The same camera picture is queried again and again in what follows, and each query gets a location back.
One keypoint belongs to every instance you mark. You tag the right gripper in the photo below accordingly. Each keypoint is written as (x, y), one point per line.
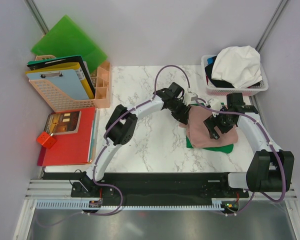
(211, 122)

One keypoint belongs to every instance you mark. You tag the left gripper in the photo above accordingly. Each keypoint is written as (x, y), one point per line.
(183, 116)

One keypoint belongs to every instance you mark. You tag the green t shirt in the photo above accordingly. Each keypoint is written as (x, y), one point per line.
(222, 148)

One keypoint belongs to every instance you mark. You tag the pink t shirt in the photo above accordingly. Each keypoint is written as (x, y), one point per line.
(207, 130)

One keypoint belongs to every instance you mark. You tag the white t shirt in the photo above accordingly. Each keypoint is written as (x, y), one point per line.
(238, 66)

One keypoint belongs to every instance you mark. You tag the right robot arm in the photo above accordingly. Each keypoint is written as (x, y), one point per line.
(271, 167)

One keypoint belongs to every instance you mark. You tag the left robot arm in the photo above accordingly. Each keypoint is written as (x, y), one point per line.
(121, 125)

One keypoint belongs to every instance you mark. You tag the white laundry basket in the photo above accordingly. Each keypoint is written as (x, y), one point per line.
(218, 91)

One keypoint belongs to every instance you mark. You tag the teal folder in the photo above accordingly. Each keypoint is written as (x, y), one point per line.
(94, 135)

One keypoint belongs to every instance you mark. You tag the orange desk organizer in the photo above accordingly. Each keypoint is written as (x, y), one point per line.
(102, 81)

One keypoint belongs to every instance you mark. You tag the brown book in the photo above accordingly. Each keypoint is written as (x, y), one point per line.
(63, 123)

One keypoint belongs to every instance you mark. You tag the red folder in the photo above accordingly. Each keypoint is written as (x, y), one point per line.
(70, 149)

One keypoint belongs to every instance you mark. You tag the yellow folder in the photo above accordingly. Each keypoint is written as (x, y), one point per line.
(66, 66)

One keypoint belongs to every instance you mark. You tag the blue clipboard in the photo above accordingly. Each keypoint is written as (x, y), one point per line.
(71, 82)

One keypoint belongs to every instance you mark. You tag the pink file rack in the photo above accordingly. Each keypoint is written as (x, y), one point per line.
(56, 98)

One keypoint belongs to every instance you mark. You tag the green plastic folder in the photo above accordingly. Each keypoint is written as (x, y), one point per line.
(66, 38)

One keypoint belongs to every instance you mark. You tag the red cube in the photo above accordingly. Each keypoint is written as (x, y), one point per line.
(46, 140)

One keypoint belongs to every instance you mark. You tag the black folder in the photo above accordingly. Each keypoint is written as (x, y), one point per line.
(39, 64)

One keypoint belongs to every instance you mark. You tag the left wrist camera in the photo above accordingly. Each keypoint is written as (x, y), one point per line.
(189, 97)

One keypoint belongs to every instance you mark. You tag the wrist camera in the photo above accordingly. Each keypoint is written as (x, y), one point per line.
(215, 105)
(189, 97)

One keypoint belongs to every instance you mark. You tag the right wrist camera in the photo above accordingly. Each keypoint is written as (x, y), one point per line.
(215, 105)

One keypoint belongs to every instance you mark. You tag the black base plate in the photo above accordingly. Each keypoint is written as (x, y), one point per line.
(151, 186)

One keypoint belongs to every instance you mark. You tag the white cable duct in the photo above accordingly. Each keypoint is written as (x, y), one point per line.
(205, 204)

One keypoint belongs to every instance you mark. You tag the aluminium frame rail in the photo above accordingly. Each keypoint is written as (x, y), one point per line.
(52, 188)

